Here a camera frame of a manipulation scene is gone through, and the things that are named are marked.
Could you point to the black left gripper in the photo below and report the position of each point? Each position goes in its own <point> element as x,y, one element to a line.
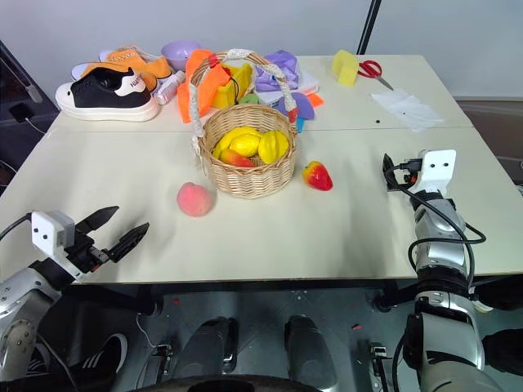
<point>86,253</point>

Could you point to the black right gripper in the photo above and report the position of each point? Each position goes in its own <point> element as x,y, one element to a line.
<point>409,170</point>

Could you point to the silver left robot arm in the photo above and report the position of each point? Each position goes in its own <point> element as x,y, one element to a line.
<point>16,294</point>

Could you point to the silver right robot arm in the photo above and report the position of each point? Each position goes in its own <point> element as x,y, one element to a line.
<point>443,261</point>

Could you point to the smooth yellow toy fruit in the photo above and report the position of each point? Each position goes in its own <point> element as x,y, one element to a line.
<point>222,143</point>

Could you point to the white plastic sheet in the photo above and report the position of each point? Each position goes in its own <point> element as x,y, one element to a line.
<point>406,109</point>

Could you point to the pink toy peach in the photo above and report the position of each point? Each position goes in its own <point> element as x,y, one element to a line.
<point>195,199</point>

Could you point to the blue paper piece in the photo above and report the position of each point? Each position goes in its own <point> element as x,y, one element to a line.
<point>302,123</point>

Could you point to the orange paper piece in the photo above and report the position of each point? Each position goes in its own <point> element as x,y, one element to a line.
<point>315,100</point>

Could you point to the purple paper cutout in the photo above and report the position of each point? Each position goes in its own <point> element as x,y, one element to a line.
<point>304,107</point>

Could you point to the yellow sponge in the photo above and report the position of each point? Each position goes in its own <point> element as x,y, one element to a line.
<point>345,67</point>

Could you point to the yellow toy starfruit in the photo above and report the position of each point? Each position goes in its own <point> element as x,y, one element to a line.
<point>274,146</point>

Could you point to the black object beside table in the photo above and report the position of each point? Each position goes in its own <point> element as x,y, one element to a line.
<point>510,169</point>

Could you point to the white flat box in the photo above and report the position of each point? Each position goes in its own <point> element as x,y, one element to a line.
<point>306,81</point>

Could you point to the black sneaker with white stripes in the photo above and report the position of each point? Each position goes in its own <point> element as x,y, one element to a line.
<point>102,357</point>

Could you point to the black sneaker with white sole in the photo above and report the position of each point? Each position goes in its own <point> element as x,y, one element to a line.
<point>102,96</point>

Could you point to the elongated red yellow toy mango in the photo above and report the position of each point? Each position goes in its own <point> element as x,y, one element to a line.
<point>239,160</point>

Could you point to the black tripod pole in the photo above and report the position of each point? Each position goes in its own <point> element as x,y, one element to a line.
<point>367,28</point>

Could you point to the yellow toy lemon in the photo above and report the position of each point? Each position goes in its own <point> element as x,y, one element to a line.
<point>246,143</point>

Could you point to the dark rounded shape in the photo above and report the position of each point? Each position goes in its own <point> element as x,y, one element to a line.
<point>310,347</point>
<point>206,347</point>

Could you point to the small white bottle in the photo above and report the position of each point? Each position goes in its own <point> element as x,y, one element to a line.
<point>167,89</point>

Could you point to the purple plastic bag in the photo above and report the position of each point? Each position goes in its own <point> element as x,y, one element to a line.
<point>278,65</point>

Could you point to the green toy item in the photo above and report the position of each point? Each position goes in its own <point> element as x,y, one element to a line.
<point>249,99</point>

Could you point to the orange sneaker with white sole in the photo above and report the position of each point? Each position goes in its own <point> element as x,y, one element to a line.
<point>130,61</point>

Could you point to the orange cloth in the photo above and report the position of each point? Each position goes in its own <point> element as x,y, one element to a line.
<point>196,65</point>

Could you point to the purple plastic bowl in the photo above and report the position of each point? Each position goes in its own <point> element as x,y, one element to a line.
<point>177,53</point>

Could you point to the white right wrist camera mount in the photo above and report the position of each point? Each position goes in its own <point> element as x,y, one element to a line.
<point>438,166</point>

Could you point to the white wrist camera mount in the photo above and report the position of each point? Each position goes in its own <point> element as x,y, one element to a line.
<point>438,166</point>
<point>47,234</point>

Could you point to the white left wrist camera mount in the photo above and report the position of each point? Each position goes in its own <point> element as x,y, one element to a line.
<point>47,234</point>

